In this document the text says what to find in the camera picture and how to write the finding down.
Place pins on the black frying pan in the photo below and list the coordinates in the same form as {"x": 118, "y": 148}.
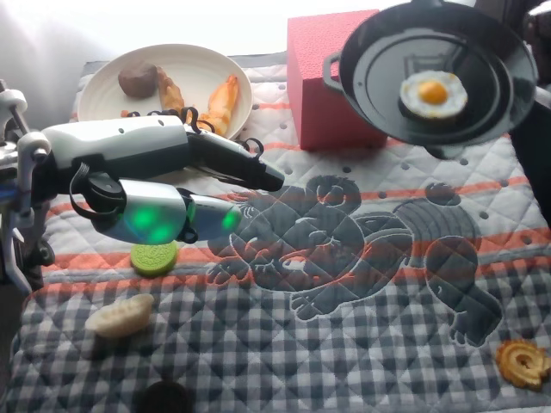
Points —
{"x": 379, "y": 86}

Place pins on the white toy dumpling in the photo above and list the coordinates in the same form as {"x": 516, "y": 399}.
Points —
{"x": 118, "y": 318}

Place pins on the grey quilt with bear print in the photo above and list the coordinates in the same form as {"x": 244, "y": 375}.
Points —
{"x": 258, "y": 365}

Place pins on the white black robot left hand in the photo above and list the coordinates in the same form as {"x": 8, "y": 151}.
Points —
{"x": 120, "y": 142}

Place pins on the toy cooked shrimp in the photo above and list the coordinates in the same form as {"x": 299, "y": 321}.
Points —
{"x": 224, "y": 103}

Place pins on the toy swirl butter cookie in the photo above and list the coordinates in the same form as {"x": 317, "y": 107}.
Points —
{"x": 523, "y": 365}

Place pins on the red cube box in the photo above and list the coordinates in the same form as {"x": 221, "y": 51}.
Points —
{"x": 310, "y": 107}

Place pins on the dark brown toy cookie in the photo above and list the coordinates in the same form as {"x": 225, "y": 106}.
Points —
{"x": 163, "y": 400}

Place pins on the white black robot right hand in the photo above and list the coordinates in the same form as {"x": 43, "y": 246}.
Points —
{"x": 538, "y": 17}

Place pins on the green toy sandwich cookie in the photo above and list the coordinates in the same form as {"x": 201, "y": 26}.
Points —
{"x": 152, "y": 260}

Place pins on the toy golden fried piece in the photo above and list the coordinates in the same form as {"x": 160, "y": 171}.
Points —
{"x": 171, "y": 92}

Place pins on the white round plate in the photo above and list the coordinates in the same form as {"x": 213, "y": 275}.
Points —
{"x": 107, "y": 103}

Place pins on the toy fried egg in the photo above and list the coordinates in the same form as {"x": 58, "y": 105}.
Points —
{"x": 432, "y": 94}

